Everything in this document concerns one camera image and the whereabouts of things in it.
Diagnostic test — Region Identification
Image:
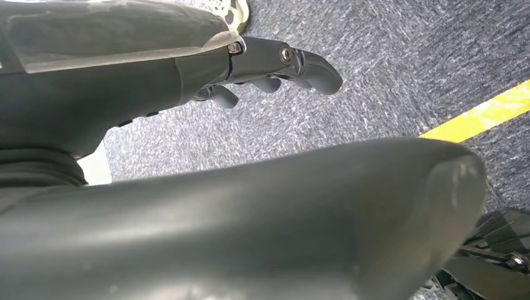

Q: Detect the person's white right shoe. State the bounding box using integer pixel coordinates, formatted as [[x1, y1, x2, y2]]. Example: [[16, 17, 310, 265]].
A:
[[174, 0, 252, 35]]

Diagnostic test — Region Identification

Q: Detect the black robot leg mechanism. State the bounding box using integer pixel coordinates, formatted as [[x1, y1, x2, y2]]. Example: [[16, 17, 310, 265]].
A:
[[420, 208, 530, 300]]

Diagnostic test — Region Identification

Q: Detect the yellow floor tape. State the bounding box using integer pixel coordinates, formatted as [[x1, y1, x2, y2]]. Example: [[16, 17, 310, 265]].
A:
[[418, 78, 530, 144]]

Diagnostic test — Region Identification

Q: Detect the white panel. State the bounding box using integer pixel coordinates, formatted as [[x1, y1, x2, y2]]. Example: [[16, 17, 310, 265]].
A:
[[77, 139, 113, 186]]

